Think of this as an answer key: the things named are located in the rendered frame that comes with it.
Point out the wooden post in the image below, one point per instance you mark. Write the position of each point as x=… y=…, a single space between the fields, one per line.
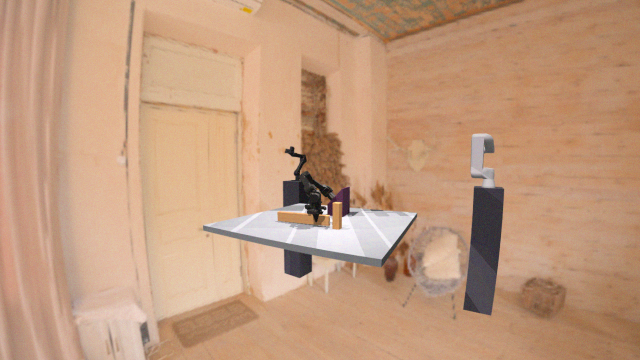
x=337 y=215

